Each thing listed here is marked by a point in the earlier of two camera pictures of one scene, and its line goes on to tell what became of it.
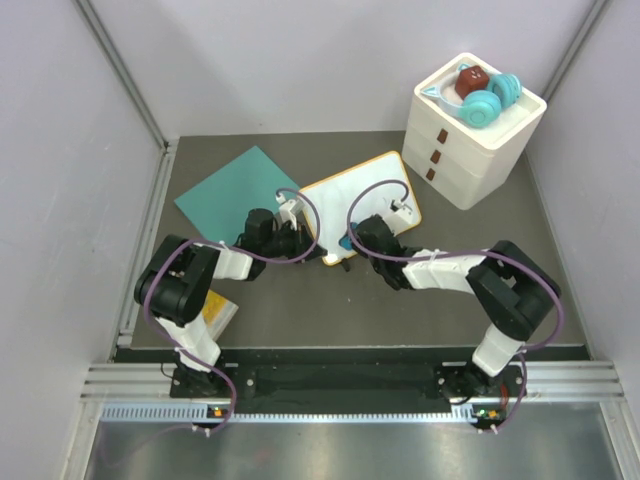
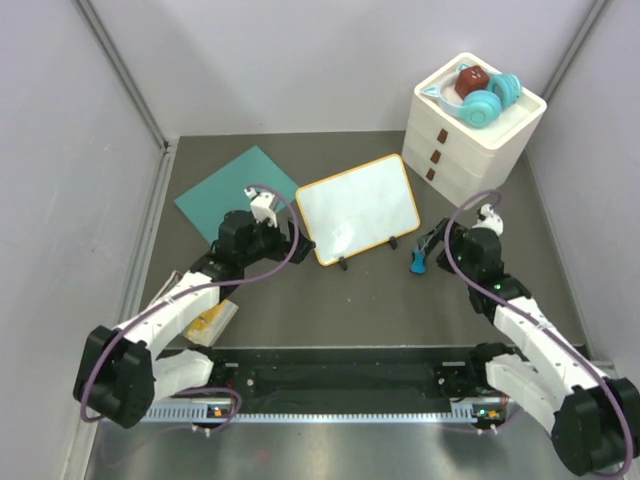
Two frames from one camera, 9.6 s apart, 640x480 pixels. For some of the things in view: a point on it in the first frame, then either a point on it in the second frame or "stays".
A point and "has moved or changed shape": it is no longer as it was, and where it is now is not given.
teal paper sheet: x=219 y=207 stays
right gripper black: x=356 y=239 → x=433 y=238
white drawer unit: x=468 y=126 stays
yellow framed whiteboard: x=352 y=195 stays
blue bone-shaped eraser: x=346 y=243 has moved or changed shape
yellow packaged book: x=217 y=313 stays
